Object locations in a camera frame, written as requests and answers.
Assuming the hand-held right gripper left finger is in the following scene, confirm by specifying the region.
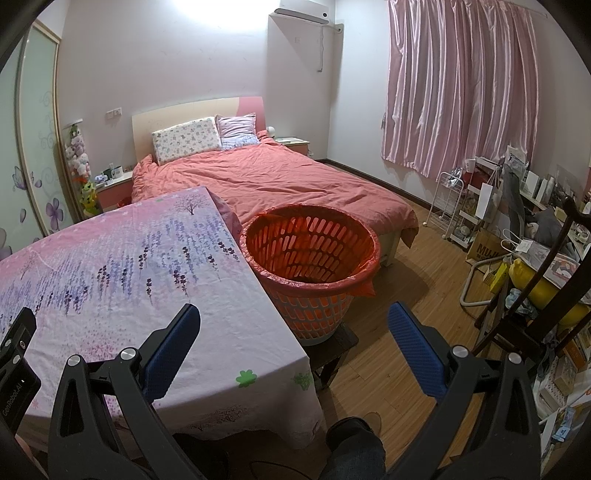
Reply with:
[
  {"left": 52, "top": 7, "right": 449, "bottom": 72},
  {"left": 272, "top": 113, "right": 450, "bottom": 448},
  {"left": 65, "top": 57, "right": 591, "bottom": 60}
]
[{"left": 47, "top": 302, "right": 202, "bottom": 480}]

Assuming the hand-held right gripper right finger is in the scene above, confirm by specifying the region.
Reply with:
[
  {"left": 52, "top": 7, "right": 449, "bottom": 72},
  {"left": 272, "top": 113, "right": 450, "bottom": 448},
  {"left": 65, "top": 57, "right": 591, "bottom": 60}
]
[{"left": 387, "top": 301, "right": 542, "bottom": 480}]

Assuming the orange plastic basket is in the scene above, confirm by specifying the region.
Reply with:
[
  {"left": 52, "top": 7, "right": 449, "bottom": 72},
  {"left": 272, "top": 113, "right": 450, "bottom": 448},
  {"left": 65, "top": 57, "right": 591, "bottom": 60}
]
[{"left": 240, "top": 204, "right": 382, "bottom": 348}]

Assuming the black stool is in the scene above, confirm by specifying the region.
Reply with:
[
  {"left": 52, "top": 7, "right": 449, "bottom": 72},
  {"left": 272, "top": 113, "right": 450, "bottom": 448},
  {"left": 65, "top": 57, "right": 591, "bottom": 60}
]
[{"left": 305, "top": 320, "right": 360, "bottom": 393}]

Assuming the brown paper bag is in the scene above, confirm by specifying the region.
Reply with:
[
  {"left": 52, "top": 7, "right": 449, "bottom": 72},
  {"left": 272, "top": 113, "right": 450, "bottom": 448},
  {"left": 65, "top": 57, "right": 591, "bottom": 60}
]
[{"left": 466, "top": 226, "right": 509, "bottom": 268}]

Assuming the person's leg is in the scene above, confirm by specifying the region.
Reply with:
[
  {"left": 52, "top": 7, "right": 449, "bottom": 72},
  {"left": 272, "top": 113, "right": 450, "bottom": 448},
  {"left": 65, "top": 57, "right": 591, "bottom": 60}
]
[{"left": 318, "top": 416, "right": 387, "bottom": 480}]

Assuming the pink white nightstand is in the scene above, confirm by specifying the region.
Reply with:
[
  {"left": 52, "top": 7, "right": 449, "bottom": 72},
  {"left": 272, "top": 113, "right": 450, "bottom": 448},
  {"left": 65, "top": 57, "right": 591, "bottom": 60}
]
[
  {"left": 277, "top": 137, "right": 310, "bottom": 158},
  {"left": 95, "top": 178, "right": 134, "bottom": 215}
]

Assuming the white paper bag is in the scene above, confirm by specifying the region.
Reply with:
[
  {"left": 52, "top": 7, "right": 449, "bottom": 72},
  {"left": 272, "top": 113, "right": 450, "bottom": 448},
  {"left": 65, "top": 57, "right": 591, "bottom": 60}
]
[{"left": 475, "top": 182, "right": 503, "bottom": 220}]

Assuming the dark wooden chair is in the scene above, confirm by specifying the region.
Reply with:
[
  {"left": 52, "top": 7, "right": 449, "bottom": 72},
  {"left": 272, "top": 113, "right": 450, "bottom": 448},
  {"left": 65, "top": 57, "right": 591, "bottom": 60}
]
[{"left": 473, "top": 196, "right": 591, "bottom": 365}]

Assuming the grey garment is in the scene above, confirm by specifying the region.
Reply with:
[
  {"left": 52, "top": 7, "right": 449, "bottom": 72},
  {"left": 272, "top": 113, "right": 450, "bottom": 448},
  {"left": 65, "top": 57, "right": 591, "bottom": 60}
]
[{"left": 501, "top": 162, "right": 527, "bottom": 232}]

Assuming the white trolley cart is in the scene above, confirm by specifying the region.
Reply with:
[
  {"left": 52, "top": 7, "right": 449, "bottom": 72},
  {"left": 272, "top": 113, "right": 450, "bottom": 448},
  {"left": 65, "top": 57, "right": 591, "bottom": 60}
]
[{"left": 450, "top": 156, "right": 506, "bottom": 246}]

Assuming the bed with red duvet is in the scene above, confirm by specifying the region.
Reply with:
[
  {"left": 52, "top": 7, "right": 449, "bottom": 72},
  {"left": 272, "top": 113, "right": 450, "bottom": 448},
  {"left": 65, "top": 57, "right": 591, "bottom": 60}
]
[{"left": 130, "top": 131, "right": 419, "bottom": 250}]

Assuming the white floral pillow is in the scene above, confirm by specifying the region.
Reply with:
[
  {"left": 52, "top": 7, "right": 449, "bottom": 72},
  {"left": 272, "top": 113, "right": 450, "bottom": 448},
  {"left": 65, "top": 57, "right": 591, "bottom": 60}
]
[{"left": 151, "top": 116, "right": 222, "bottom": 165}]

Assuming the clear tube of plush toys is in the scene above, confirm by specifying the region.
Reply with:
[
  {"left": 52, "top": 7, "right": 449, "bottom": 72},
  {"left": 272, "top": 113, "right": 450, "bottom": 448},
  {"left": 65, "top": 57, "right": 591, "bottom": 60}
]
[{"left": 64, "top": 122, "right": 100, "bottom": 217}]

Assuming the pink striped pillow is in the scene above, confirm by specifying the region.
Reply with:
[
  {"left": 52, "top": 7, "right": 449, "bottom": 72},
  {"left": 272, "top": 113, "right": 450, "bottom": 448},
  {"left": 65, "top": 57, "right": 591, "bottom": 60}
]
[{"left": 215, "top": 113, "right": 260, "bottom": 149}]

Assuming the cream pink headboard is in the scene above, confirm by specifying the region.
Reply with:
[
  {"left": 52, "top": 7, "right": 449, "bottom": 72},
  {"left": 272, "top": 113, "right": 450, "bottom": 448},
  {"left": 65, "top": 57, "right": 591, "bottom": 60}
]
[{"left": 131, "top": 96, "right": 267, "bottom": 160}]

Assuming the flower printed sliding wardrobe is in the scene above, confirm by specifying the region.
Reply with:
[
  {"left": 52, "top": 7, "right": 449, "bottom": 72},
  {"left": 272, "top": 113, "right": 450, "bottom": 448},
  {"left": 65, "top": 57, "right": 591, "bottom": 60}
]
[{"left": 0, "top": 21, "right": 77, "bottom": 264}]

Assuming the pink striped curtain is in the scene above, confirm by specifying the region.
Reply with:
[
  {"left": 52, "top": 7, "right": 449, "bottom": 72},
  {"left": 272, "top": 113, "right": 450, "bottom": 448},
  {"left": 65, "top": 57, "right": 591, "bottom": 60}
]
[{"left": 379, "top": 0, "right": 550, "bottom": 181}]

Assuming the white air conditioner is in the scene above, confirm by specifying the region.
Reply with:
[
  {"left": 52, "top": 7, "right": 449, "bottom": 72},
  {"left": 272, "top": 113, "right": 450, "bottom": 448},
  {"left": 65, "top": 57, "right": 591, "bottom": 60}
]
[{"left": 269, "top": 6, "right": 331, "bottom": 26}]

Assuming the white tube frame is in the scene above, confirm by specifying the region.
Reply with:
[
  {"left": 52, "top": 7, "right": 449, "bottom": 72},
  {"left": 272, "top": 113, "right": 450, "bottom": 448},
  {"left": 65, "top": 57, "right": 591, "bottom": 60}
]
[{"left": 459, "top": 256, "right": 509, "bottom": 308}]

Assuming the white wire rack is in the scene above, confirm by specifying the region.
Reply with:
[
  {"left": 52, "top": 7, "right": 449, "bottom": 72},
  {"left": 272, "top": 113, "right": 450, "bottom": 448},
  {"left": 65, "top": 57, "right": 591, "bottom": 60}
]
[{"left": 427, "top": 171, "right": 466, "bottom": 241}]

